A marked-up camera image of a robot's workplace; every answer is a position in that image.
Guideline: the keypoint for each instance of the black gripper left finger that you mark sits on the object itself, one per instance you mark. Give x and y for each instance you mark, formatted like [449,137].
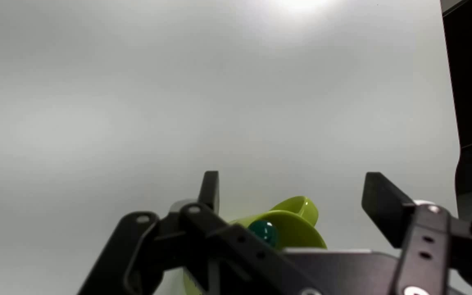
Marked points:
[215,256]

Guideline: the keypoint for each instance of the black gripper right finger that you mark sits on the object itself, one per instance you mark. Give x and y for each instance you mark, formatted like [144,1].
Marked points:
[429,240]

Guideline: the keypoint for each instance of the green marker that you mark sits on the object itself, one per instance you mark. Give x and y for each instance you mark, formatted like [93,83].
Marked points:
[264,230]

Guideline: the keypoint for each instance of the yellow-green mug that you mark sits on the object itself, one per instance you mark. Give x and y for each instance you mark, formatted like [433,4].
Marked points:
[295,220]

